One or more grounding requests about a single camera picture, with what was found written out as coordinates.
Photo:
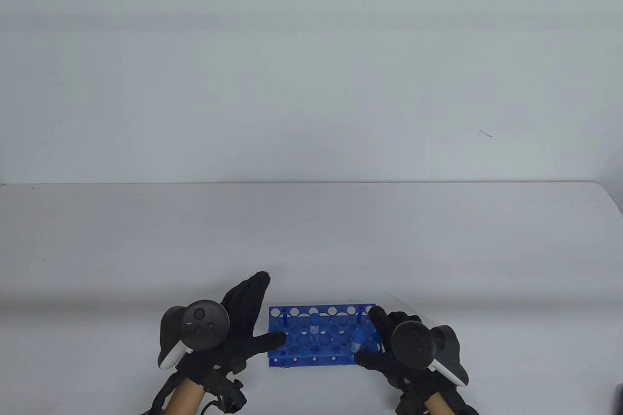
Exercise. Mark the person's left hand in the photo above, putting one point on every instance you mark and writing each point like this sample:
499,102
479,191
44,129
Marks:
243,317

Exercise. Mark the black white handheld controller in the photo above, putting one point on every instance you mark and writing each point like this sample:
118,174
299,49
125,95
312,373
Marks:
413,344
202,325

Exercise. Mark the clear test tube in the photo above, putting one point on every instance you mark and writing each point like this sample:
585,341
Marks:
315,320

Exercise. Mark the person's right forearm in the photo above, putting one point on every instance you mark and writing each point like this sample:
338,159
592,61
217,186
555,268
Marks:
435,407

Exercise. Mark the blue test tube rack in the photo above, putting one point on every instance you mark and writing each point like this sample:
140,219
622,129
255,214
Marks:
323,361

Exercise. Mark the test tube with blue liquid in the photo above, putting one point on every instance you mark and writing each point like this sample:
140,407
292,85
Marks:
358,337

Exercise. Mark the clear plastic transfer pipette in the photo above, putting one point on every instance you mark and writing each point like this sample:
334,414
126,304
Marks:
395,298

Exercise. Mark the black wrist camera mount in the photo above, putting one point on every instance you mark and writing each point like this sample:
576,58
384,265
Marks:
411,403
229,393

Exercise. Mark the person's left forearm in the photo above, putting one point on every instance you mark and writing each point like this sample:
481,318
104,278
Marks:
182,398

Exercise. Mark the person's right hand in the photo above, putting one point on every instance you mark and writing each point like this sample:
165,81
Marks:
384,361

